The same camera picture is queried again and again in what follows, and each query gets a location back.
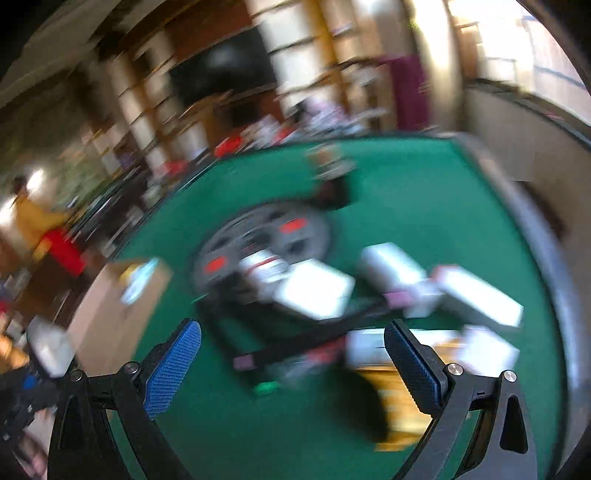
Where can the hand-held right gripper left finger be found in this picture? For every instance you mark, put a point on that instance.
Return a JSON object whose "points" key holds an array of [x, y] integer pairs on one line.
{"points": [[173, 369]]}

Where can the small green item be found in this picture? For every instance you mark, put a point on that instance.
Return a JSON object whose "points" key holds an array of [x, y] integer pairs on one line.
{"points": [[266, 387]]}

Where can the white flat box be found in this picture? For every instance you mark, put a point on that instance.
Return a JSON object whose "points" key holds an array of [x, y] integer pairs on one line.
{"points": [[489, 346]]}

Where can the brown cork-like block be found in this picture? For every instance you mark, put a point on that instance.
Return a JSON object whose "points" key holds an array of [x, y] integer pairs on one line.
{"points": [[330, 161]]}

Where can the small white box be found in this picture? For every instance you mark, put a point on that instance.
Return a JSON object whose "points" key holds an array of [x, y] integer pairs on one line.
{"points": [[316, 288]]}

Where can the black cylinder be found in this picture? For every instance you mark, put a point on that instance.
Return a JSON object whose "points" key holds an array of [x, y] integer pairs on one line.
{"points": [[334, 194]]}

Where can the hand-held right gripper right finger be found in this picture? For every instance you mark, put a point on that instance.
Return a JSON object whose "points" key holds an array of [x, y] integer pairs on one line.
{"points": [[413, 369]]}

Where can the long white box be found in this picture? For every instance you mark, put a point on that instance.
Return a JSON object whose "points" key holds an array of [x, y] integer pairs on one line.
{"points": [[480, 297]]}

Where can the black television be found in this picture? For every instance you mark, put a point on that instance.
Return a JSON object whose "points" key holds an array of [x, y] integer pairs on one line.
{"points": [[221, 69]]}

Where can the white bottle green label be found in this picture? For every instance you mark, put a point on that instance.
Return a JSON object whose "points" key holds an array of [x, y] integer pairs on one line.
{"points": [[392, 265]]}

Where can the white plastic container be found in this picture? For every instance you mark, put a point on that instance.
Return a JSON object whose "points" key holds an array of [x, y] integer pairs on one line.
{"points": [[48, 346]]}

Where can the red seat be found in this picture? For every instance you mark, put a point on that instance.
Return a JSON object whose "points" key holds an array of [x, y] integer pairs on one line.
{"points": [[64, 251]]}

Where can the pink and white box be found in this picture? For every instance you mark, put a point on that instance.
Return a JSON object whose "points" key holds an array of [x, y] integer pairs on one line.
{"points": [[413, 300]]}

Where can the maroon cloth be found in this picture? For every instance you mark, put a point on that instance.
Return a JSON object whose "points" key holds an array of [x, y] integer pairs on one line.
{"points": [[408, 92]]}

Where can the cardboard box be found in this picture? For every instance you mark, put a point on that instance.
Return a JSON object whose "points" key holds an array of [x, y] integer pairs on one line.
{"points": [[117, 318]]}

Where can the red basket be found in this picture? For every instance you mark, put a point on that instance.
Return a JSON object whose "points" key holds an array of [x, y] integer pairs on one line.
{"points": [[229, 146]]}

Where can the yellow printed box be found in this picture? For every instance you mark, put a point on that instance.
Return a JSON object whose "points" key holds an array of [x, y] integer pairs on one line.
{"points": [[397, 397]]}

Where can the white bottle red print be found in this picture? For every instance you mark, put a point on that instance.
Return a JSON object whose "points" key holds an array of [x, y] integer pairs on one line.
{"points": [[265, 272]]}

